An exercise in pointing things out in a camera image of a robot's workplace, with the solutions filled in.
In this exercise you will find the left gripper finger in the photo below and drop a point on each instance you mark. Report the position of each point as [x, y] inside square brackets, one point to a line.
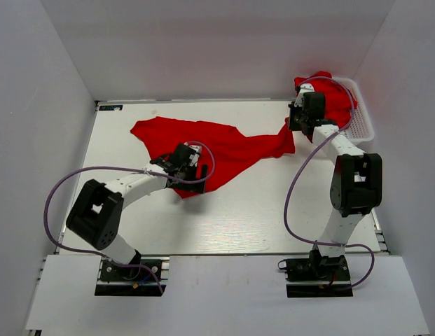
[189, 189]
[204, 172]

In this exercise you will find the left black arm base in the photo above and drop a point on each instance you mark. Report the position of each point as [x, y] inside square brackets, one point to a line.
[114, 281]

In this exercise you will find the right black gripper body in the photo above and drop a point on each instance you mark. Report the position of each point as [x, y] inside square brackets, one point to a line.
[295, 117]

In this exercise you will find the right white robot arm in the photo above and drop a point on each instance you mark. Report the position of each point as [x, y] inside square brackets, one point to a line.
[356, 185]

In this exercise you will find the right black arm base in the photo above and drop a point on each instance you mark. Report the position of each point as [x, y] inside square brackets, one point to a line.
[306, 279]

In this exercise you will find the blue table label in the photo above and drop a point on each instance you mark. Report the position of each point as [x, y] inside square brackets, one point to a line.
[110, 107]

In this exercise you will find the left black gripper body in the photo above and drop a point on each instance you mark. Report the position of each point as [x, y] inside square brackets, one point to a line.
[190, 185]

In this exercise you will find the red t shirt pile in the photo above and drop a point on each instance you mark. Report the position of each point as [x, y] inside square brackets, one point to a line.
[339, 102]

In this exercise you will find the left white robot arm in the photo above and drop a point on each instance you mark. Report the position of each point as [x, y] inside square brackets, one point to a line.
[96, 213]

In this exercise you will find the white plastic basket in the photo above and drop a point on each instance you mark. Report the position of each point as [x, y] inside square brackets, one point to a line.
[361, 129]

